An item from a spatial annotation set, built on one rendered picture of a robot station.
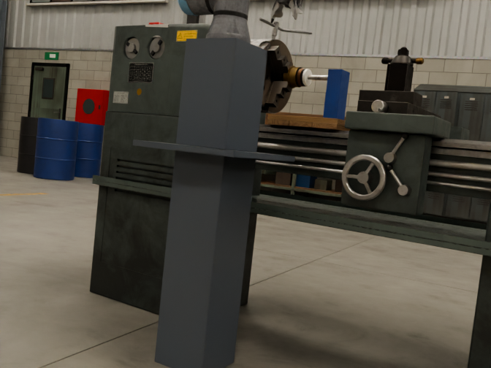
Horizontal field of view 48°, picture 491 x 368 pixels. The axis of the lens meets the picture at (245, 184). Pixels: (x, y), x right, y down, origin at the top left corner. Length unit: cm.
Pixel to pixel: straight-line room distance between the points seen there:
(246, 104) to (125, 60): 94
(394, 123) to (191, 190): 70
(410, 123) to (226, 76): 60
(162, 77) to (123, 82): 23
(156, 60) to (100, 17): 967
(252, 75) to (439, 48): 731
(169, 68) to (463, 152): 124
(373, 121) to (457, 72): 705
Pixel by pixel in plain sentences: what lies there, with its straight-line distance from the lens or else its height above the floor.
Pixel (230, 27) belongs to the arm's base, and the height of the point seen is 114.
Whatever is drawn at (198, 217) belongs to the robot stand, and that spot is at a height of 52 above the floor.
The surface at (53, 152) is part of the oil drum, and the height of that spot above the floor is 39.
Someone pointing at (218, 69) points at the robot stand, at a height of 100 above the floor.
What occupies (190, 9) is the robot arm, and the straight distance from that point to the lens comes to 201.
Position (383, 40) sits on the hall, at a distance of 929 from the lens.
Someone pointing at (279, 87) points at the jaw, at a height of 103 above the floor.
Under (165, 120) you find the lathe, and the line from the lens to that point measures 243.
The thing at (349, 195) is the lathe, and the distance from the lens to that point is 192.
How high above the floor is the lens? 76
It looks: 4 degrees down
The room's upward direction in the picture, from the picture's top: 6 degrees clockwise
